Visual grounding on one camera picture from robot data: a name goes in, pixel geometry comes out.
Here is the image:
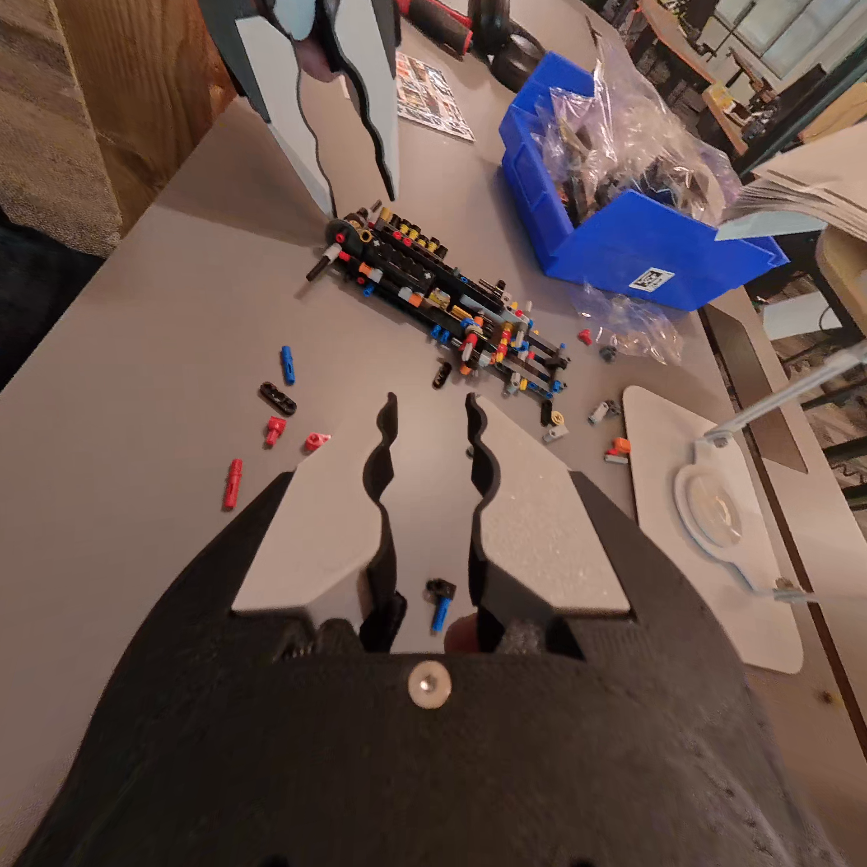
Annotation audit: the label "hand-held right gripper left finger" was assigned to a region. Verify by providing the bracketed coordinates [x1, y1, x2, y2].
[230, 392, 399, 616]

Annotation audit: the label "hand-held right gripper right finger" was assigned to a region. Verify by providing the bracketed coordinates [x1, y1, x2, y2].
[465, 393, 634, 616]

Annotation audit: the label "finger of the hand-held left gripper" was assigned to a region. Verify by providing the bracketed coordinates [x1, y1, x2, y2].
[324, 0, 401, 202]
[236, 14, 338, 218]

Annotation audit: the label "multicolour lego technic chassis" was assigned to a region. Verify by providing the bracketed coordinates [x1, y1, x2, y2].
[306, 198, 571, 398]

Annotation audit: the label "lego sticker sheet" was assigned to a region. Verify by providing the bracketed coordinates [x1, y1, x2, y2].
[395, 51, 476, 143]

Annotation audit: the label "black lego tyre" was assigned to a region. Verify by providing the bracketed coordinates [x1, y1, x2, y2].
[490, 30, 547, 93]
[471, 0, 517, 56]

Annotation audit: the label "plastic bags of lego parts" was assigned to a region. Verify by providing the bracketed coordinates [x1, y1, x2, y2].
[535, 30, 742, 228]

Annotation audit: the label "black cylindrical grip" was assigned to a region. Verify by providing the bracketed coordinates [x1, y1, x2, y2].
[398, 0, 475, 58]

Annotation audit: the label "wooden cabinet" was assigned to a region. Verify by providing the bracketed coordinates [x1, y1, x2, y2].
[51, 0, 239, 239]

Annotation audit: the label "grey flat stand base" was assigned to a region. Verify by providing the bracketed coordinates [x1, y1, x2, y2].
[622, 385, 805, 676]

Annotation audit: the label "magnifying glass on stand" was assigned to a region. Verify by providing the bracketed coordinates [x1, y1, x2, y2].
[674, 349, 867, 605]

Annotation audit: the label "clear empty plastic bag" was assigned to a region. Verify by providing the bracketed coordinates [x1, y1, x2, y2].
[572, 281, 685, 367]

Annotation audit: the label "blue plastic bin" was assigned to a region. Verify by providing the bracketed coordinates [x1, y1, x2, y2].
[499, 51, 791, 312]

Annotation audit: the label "background office desk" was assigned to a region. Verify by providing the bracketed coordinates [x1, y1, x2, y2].
[637, 0, 867, 177]

